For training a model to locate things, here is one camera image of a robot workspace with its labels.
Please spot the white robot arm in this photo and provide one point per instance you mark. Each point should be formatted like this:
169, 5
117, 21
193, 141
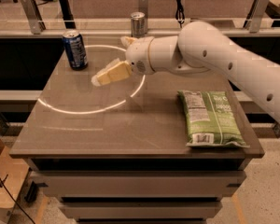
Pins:
198, 48

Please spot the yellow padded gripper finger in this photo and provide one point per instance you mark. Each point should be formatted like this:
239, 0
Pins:
116, 70
127, 41

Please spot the blue pepsi can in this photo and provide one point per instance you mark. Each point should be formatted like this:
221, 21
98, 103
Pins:
75, 50

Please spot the cardboard box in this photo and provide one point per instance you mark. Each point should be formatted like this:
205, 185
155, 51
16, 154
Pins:
12, 175

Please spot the middle metal bracket post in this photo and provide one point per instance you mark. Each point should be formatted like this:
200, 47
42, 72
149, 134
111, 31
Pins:
143, 7

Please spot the right metal bracket post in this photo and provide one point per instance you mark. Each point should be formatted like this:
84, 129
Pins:
253, 22

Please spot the green chip bag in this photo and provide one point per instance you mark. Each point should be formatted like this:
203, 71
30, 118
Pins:
210, 121

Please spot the metal bracket post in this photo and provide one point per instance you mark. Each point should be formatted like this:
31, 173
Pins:
33, 16
143, 7
253, 22

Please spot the grey drawer cabinet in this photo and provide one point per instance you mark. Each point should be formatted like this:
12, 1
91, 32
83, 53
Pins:
142, 197

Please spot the silver slim can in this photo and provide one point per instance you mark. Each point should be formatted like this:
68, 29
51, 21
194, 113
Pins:
138, 24

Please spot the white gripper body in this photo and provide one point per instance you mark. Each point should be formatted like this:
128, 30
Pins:
137, 56

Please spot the left metal bracket post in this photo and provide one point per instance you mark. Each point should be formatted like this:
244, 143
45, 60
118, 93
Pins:
33, 16

